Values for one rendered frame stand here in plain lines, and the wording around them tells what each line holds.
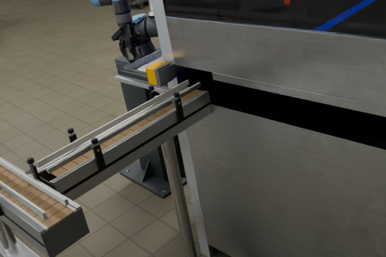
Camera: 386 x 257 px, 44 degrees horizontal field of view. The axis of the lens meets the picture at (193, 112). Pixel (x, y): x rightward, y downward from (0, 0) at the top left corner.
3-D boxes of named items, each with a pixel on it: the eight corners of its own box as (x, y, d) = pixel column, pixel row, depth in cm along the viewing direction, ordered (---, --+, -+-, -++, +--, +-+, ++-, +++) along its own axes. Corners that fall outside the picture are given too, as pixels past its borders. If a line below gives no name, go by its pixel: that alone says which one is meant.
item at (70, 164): (186, 105, 192) (180, 69, 185) (215, 113, 181) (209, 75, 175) (38, 193, 151) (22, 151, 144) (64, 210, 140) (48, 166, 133)
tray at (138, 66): (213, 63, 218) (212, 57, 216) (173, 85, 202) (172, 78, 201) (164, 54, 241) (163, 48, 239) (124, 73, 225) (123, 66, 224)
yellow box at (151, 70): (173, 80, 187) (170, 62, 184) (160, 86, 183) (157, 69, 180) (161, 77, 192) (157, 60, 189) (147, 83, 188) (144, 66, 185)
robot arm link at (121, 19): (111, 14, 216) (124, 9, 221) (113, 24, 218) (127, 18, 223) (121, 15, 211) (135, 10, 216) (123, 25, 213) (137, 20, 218)
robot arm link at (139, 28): (134, 35, 277) (128, 13, 271) (155, 34, 273) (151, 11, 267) (126, 42, 266) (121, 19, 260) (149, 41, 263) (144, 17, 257)
